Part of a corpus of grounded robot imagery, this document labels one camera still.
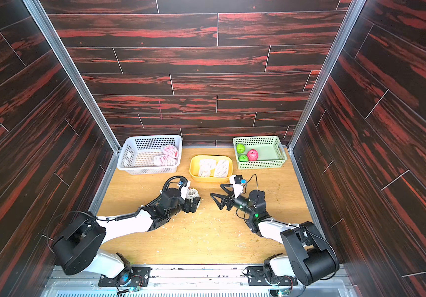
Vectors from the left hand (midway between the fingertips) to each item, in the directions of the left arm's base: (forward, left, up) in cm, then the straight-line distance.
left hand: (194, 195), depth 88 cm
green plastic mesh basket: (+37, -46, -7) cm, 59 cm away
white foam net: (+22, -14, -5) cm, 26 cm away
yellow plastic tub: (+21, +2, -6) cm, 22 cm away
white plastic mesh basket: (+32, +40, -7) cm, 52 cm away
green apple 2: (+28, -27, -3) cm, 38 cm away
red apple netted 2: (+23, +19, -1) cm, 30 cm away
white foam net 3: (+22, -6, -3) cm, 23 cm away
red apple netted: (+29, -32, -2) cm, 43 cm away
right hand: (0, -12, +8) cm, 15 cm away
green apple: (+36, -25, -4) cm, 44 cm away
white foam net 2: (+17, -4, -2) cm, 17 cm away
